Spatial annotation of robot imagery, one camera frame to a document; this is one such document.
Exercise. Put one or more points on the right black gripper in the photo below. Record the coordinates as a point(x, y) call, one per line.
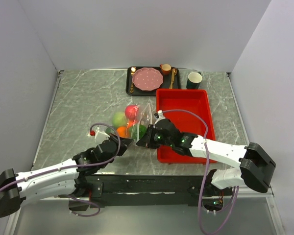
point(144, 141)

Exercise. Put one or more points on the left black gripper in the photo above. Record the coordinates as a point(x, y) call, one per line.
point(123, 143)

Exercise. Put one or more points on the green bell pepper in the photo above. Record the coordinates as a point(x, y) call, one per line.
point(137, 131)

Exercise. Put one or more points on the red yellow peach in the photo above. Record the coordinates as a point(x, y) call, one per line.
point(132, 122)

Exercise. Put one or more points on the orange tangerine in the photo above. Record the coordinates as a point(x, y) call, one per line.
point(123, 132)

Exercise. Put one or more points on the clear zip top bag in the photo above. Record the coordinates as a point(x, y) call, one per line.
point(144, 116)

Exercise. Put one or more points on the red apple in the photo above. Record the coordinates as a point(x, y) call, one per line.
point(131, 111)

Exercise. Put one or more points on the light green cabbage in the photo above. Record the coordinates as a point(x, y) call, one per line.
point(119, 119)

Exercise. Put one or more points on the green avocado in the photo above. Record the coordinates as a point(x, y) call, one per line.
point(109, 131)

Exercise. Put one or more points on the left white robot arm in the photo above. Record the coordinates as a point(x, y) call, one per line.
point(65, 178)

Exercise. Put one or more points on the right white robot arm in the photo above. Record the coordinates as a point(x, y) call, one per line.
point(249, 165)

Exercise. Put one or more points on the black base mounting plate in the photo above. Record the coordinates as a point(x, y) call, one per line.
point(139, 190)

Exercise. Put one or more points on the red plastic bin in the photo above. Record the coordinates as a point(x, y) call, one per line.
point(195, 101)

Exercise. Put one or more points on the black serving tray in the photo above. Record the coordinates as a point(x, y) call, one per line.
point(133, 90)

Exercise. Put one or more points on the pink dotted plate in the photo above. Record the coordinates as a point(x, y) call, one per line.
point(147, 79)

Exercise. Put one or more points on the orange ceramic cup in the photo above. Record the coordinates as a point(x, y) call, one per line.
point(165, 69)

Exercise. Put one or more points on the gold spoon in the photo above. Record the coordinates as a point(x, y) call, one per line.
point(174, 72)

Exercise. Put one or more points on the dark green paper cup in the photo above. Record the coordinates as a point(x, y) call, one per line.
point(194, 80)

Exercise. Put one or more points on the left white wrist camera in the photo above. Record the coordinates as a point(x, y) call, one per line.
point(99, 136)

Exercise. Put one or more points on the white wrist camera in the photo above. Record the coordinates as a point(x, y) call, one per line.
point(99, 136)
point(159, 116)

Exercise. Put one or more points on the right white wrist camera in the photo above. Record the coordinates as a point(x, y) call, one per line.
point(159, 116)

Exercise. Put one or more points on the aluminium frame rail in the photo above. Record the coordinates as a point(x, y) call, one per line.
point(259, 194)

